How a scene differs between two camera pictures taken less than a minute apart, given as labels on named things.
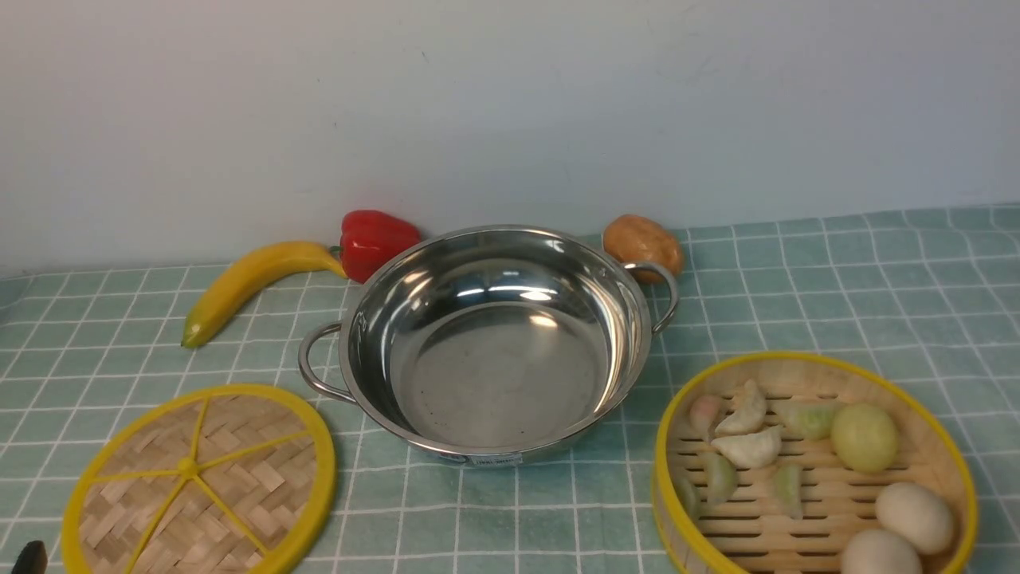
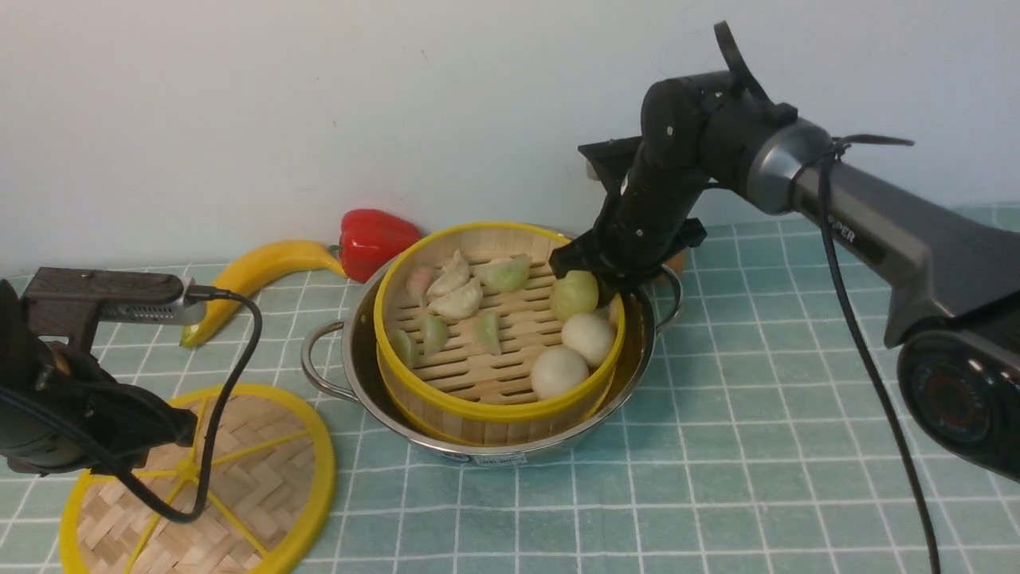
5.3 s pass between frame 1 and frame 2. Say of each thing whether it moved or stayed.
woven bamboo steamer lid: stayed
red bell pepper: stayed
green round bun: moved
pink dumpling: moved
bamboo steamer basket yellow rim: moved
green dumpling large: moved
